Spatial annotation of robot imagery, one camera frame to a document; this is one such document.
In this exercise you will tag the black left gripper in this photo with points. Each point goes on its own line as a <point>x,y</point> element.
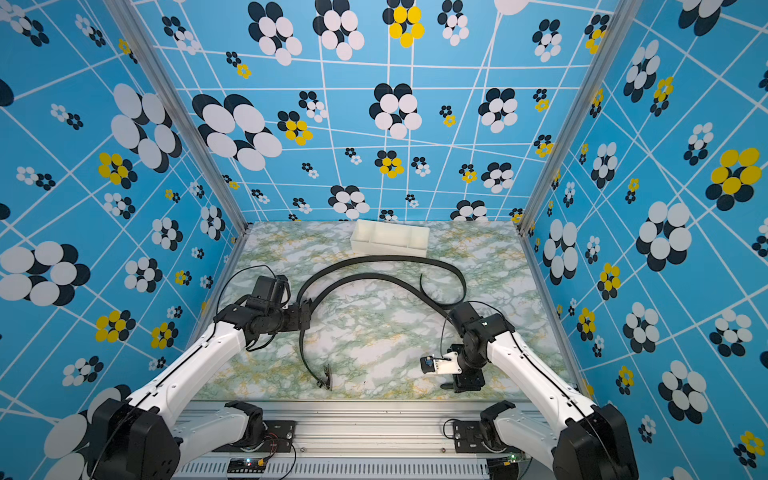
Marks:
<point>297,321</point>

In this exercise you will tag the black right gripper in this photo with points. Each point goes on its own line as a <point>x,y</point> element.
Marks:
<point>465,379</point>

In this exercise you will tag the right aluminium corner post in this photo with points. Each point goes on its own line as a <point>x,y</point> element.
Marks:
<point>621,21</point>

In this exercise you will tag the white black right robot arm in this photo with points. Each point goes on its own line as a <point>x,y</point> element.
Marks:
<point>576,438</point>

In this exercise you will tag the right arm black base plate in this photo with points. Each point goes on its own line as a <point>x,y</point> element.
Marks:
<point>467,438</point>

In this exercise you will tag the white plastic storage tray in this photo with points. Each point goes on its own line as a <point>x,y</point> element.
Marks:
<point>386,238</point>

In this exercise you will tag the green circuit board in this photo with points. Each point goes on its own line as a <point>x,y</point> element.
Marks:
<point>247,466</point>
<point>506,468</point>

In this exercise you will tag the black leather belt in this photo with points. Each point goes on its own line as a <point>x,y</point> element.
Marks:
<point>325,382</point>

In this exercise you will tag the left aluminium corner post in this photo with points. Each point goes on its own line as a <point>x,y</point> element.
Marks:
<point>128,21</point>

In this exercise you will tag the left green circuit board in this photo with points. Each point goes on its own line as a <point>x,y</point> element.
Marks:
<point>247,466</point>

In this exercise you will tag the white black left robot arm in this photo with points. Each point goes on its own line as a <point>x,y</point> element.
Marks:
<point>138,438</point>

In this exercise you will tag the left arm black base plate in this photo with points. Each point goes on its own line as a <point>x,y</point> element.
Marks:
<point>278,438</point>

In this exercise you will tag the right green circuit board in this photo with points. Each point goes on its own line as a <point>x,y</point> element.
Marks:
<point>506,468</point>

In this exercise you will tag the aluminium corner post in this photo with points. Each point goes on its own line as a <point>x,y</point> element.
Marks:
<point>128,21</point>
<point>621,21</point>

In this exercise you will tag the aluminium front frame rail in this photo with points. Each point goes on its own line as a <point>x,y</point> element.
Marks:
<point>368,427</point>

